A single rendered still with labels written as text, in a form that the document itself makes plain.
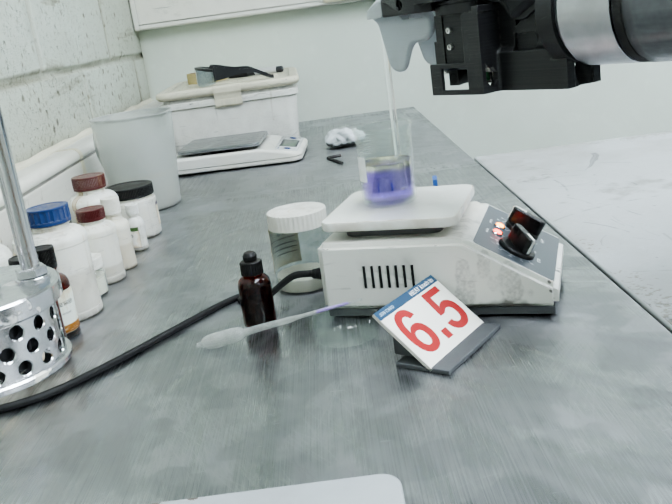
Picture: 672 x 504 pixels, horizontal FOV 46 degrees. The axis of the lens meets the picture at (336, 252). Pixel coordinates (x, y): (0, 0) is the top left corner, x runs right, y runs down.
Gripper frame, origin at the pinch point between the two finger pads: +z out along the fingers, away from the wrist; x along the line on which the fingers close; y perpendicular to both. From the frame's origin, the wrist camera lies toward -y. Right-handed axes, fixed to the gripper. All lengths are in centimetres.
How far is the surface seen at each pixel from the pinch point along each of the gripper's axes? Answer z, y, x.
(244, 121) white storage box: 97, 19, 42
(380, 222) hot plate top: -2.7, 17.4, -5.3
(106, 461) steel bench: -5.5, 25.9, -32.8
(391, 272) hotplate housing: -3.5, 21.6, -5.4
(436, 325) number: -10.4, 24.2, -7.4
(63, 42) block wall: 93, -2, 5
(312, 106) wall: 120, 21, 77
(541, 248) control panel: -9.1, 22.3, 7.2
